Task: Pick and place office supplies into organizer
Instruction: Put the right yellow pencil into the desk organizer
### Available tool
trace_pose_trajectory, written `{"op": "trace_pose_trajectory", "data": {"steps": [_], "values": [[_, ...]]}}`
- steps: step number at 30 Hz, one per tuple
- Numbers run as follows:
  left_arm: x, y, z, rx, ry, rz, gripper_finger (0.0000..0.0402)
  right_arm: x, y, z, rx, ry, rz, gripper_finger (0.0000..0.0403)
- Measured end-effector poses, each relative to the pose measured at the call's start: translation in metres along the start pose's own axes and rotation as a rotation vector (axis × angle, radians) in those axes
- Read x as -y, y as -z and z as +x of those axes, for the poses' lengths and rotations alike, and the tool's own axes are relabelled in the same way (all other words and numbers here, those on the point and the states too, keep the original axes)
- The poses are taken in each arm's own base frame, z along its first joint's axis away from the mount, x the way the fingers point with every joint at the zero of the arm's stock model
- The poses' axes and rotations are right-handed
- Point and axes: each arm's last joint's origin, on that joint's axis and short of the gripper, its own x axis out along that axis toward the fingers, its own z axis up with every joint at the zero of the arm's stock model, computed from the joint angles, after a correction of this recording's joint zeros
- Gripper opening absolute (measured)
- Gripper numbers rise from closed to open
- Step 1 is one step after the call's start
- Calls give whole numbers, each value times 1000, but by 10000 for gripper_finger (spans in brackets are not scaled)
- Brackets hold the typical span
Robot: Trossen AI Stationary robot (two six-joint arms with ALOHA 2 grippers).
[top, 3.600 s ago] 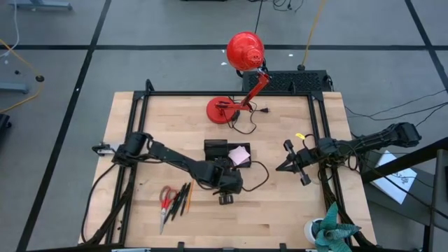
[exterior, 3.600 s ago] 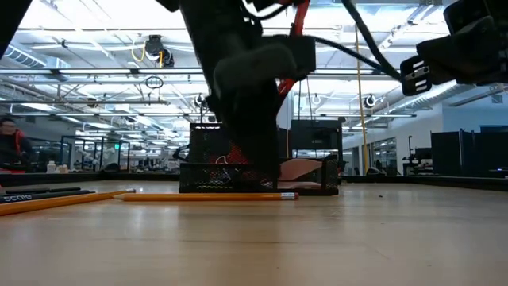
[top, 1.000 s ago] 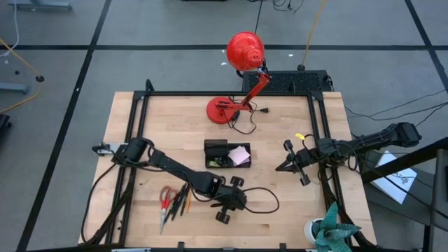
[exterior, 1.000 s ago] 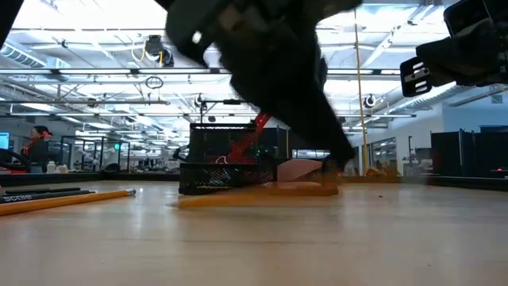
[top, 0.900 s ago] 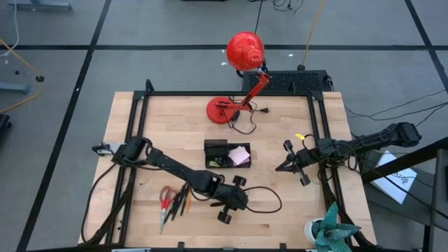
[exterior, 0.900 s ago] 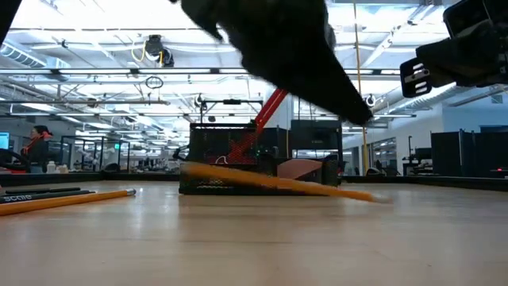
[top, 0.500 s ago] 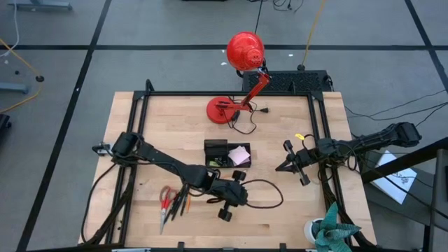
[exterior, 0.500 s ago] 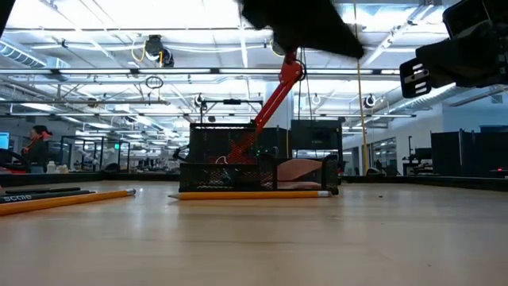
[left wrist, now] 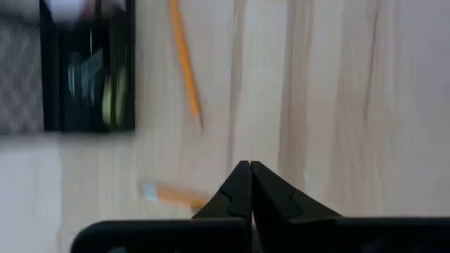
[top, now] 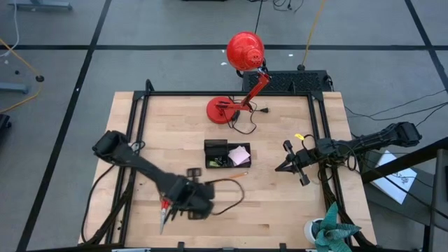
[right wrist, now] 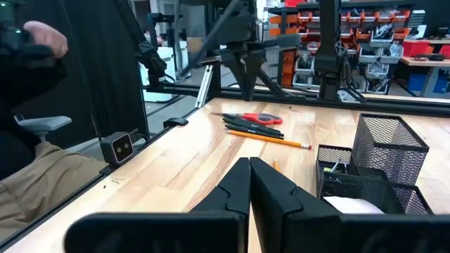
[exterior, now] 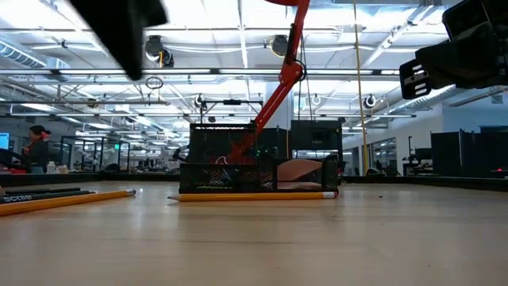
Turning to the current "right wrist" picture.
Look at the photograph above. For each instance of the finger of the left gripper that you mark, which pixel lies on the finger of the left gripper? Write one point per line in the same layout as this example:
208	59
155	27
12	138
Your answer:
237	77
249	77

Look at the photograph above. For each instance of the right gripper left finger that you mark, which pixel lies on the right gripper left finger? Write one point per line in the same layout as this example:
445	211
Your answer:
233	189

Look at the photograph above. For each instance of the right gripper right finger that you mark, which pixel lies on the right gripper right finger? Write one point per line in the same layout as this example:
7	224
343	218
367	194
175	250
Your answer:
274	193

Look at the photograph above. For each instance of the black binder clip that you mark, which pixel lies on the black binder clip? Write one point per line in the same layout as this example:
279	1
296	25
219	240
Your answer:
337	166

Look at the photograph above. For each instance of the pink sticky note pad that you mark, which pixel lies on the pink sticky note pad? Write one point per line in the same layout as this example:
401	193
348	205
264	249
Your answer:
351	205

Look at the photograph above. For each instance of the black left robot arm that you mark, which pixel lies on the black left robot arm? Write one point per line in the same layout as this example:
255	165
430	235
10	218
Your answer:
328	52

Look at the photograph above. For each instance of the black mesh desk organizer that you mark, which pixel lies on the black mesh desk organizer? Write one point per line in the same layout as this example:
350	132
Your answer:
386	147

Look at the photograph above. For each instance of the silver aluminium bar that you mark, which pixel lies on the silver aluminium bar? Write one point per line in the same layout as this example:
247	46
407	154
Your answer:
204	86

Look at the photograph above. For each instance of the black partition panel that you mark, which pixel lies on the black partition panel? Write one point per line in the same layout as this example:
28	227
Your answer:
105	70

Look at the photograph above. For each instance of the red storage bin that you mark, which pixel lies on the red storage bin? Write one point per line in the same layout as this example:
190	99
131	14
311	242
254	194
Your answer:
416	48
445	51

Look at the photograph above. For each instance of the blue storage bin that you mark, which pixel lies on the blue storage bin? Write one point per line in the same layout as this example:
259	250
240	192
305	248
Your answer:
417	82

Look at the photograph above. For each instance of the wooden top work table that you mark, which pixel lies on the wooden top work table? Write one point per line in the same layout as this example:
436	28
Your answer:
425	62

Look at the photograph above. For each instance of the person's hand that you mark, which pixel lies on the person's hand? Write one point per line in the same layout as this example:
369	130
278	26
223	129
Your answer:
45	38

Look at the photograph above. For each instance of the person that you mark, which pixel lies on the person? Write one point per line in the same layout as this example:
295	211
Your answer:
35	196

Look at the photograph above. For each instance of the grey chair armrest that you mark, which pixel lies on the grey chair armrest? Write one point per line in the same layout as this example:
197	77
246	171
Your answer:
44	123

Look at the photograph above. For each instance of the black frame clamp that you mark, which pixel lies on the black frame clamp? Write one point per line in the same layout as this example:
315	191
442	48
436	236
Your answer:
174	122

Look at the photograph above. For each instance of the black table-level camera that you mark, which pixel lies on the black table-level camera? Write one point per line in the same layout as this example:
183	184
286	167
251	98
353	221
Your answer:
117	148

